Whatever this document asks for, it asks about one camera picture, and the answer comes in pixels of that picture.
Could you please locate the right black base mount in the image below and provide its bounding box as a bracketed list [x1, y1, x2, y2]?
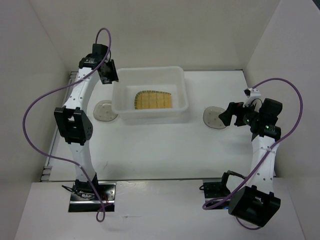
[199, 178, 231, 207]

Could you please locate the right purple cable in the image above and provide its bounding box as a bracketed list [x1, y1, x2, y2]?
[201, 77, 304, 230]

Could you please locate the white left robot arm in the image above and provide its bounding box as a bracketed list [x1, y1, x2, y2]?
[54, 43, 119, 200]

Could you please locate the left clear glass plate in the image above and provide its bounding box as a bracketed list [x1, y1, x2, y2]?
[93, 100, 118, 122]

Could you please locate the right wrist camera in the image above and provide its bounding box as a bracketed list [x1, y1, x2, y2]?
[243, 87, 261, 107]

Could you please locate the clear glass plate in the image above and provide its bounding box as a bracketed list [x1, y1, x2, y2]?
[202, 106, 226, 130]
[93, 100, 118, 122]

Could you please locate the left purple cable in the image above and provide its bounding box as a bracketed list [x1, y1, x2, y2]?
[22, 27, 112, 223]

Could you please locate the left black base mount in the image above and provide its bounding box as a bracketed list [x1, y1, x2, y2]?
[61, 181, 116, 213]

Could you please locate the white plastic bin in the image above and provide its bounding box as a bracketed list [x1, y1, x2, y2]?
[111, 66, 189, 123]

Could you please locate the woven bamboo tray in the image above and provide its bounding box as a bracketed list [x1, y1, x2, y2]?
[134, 90, 173, 110]

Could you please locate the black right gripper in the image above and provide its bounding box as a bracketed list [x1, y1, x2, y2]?
[218, 99, 262, 127]

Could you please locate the purple cable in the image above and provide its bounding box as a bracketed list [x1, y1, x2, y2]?
[201, 77, 304, 230]
[22, 27, 112, 223]

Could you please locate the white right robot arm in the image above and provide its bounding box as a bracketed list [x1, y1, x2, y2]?
[219, 98, 283, 228]

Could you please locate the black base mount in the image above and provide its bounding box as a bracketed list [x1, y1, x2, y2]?
[61, 181, 116, 213]
[199, 178, 231, 207]

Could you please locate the right clear glass plate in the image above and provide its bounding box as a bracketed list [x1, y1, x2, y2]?
[202, 106, 226, 130]

